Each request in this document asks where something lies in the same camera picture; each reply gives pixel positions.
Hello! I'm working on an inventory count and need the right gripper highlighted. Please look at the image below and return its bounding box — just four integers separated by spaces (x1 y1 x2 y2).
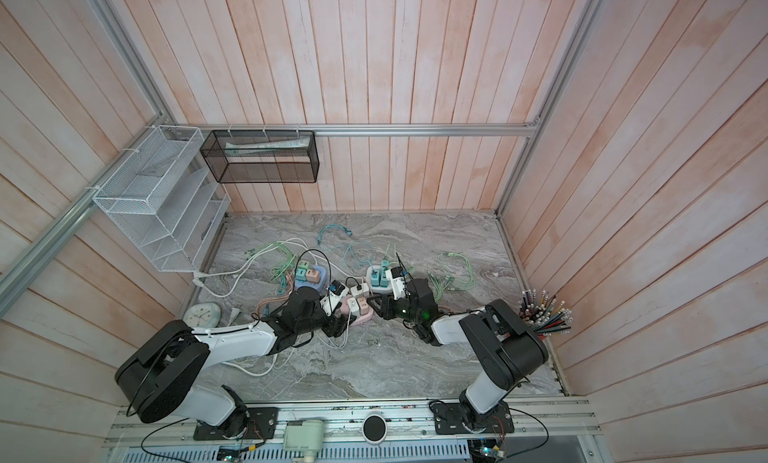
368 291 423 324

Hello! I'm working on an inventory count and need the pink power strip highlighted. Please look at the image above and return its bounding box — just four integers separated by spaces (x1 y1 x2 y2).
341 296 375 327

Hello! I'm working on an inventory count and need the white charger plug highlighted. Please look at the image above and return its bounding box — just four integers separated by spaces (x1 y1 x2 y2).
349 282 371 299

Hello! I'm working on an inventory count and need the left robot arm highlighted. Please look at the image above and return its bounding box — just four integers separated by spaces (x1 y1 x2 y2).
115 287 354 439

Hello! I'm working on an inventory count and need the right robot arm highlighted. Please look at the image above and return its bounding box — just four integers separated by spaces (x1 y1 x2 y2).
367 278 549 434

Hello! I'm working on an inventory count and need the blue power strip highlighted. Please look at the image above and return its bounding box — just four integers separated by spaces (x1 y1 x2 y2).
294 260 328 295

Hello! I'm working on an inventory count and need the white power strip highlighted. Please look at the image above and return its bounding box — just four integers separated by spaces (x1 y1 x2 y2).
365 265 393 294

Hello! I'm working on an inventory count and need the black round speaker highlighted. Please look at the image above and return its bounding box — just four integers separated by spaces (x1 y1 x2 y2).
361 412 388 445

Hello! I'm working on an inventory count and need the white box device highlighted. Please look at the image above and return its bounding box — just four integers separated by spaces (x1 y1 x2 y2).
283 419 325 463

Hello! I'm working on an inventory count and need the red pencil cup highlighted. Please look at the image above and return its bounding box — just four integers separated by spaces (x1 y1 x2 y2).
518 290 573 339

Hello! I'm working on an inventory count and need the white round clock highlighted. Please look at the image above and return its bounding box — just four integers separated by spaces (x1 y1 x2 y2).
182 302 221 329

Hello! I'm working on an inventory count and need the black mesh basket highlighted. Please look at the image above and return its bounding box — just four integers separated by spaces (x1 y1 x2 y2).
201 129 320 184

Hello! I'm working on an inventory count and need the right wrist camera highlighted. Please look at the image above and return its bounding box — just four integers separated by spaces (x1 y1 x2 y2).
385 266 407 300

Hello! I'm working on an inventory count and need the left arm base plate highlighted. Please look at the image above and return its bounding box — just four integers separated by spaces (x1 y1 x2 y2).
193 407 279 441

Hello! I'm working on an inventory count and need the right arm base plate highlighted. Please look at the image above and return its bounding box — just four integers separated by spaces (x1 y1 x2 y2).
428 400 514 435

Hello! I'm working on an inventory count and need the white wire shelf rack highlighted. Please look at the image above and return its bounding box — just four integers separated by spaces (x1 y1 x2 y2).
94 126 231 273

